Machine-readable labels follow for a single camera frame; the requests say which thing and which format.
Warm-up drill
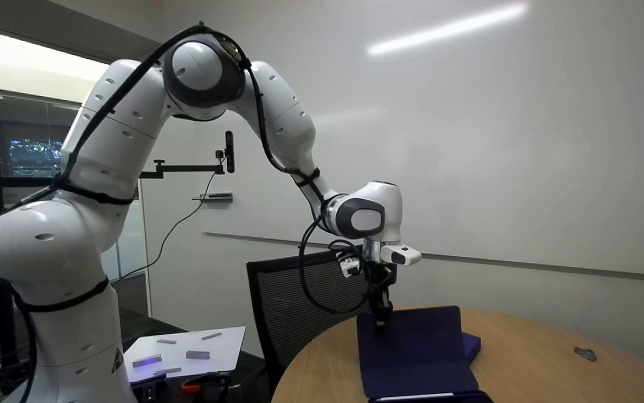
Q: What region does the dark monitor screen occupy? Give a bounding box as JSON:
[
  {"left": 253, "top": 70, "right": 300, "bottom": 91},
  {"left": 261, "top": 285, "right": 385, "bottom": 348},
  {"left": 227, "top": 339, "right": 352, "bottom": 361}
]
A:
[{"left": 0, "top": 121, "right": 70, "bottom": 181}]

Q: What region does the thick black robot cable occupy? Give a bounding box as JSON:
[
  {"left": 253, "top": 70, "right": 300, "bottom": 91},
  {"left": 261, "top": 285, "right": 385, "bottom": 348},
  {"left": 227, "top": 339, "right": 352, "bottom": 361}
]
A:
[{"left": 7, "top": 20, "right": 373, "bottom": 403}]

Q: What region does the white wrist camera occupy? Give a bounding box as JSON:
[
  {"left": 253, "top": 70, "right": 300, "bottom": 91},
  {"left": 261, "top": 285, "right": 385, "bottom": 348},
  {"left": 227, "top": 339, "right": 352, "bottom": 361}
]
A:
[{"left": 337, "top": 245, "right": 423, "bottom": 279}]

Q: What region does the grey whiteboard rail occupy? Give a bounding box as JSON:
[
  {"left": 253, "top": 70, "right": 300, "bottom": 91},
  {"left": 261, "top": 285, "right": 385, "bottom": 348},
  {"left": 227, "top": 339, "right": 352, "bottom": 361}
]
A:
[{"left": 201, "top": 229, "right": 644, "bottom": 286}]

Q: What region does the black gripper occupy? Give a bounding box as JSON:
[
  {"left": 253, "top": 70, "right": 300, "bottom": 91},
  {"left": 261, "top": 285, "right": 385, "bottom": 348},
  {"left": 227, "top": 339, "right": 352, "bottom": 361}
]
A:
[{"left": 361, "top": 256, "right": 400, "bottom": 332}]

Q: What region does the black tablet in purple case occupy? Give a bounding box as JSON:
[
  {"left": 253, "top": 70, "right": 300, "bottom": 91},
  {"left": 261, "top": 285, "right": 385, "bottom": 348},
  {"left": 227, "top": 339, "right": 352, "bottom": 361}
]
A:
[{"left": 370, "top": 388, "right": 496, "bottom": 403}]

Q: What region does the black camera on boom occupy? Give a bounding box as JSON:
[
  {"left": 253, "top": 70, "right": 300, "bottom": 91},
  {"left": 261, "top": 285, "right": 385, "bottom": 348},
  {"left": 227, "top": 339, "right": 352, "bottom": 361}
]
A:
[{"left": 222, "top": 129, "right": 237, "bottom": 176}]

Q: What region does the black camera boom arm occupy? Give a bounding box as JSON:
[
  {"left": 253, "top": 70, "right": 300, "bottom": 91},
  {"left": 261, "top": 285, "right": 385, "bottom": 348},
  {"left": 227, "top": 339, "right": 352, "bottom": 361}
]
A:
[{"left": 138, "top": 155, "right": 228, "bottom": 181}]

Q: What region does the small red object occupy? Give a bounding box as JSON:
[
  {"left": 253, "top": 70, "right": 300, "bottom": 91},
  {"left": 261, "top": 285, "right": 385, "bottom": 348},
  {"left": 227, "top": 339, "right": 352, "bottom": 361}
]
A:
[{"left": 178, "top": 379, "right": 208, "bottom": 398}]

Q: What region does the small purple block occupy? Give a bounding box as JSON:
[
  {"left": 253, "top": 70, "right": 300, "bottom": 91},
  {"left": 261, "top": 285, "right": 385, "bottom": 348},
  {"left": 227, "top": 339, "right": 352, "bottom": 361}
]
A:
[{"left": 458, "top": 332, "right": 483, "bottom": 365}]

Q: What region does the small grey wall fixture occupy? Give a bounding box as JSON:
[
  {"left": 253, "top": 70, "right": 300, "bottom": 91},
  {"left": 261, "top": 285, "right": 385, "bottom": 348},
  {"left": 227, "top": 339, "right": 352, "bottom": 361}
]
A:
[{"left": 193, "top": 190, "right": 236, "bottom": 206}]

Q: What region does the thin black camera cable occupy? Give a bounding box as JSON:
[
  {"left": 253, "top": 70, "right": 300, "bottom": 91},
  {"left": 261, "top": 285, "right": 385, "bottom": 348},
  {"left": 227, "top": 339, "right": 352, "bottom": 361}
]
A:
[{"left": 115, "top": 171, "right": 222, "bottom": 286}]

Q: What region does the black mesh office chair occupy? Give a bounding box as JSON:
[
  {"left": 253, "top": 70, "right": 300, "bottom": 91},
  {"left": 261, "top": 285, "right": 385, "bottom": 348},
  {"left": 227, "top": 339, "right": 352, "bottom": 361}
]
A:
[{"left": 244, "top": 252, "right": 373, "bottom": 376}]

